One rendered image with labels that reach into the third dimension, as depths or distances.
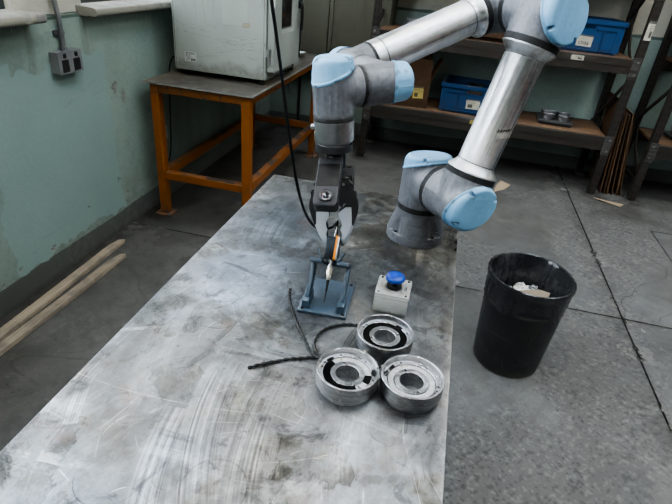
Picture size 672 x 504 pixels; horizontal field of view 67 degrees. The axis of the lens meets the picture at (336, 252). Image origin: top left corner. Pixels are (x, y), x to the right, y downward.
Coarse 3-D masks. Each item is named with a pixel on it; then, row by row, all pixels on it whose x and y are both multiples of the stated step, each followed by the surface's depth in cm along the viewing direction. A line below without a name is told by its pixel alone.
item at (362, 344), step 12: (360, 324) 95; (396, 324) 97; (408, 324) 96; (360, 336) 92; (372, 336) 94; (384, 336) 97; (396, 336) 94; (408, 336) 95; (360, 348) 92; (372, 348) 90; (384, 348) 89; (408, 348) 91; (384, 360) 90
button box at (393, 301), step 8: (384, 280) 108; (376, 288) 105; (384, 288) 105; (392, 288) 105; (400, 288) 105; (408, 288) 106; (376, 296) 104; (384, 296) 104; (392, 296) 103; (400, 296) 103; (408, 296) 103; (376, 304) 105; (384, 304) 104; (392, 304) 104; (400, 304) 104; (384, 312) 105; (392, 312) 105; (400, 312) 104
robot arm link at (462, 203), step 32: (512, 0) 103; (544, 0) 97; (576, 0) 98; (512, 32) 103; (544, 32) 99; (576, 32) 101; (512, 64) 104; (512, 96) 106; (480, 128) 110; (512, 128) 110; (480, 160) 111; (448, 192) 114; (480, 192) 110; (448, 224) 117; (480, 224) 117
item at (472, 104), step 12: (444, 84) 396; (456, 84) 394; (468, 84) 425; (444, 96) 401; (456, 96) 400; (468, 96) 397; (480, 96) 395; (444, 108) 406; (456, 108) 404; (468, 108) 401
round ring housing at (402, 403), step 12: (396, 360) 88; (408, 360) 89; (420, 360) 88; (408, 372) 86; (420, 372) 86; (432, 372) 87; (384, 384) 82; (396, 384) 84; (408, 384) 88; (420, 384) 86; (444, 384) 83; (384, 396) 83; (396, 396) 80; (432, 396) 80; (396, 408) 82; (408, 408) 81; (420, 408) 81
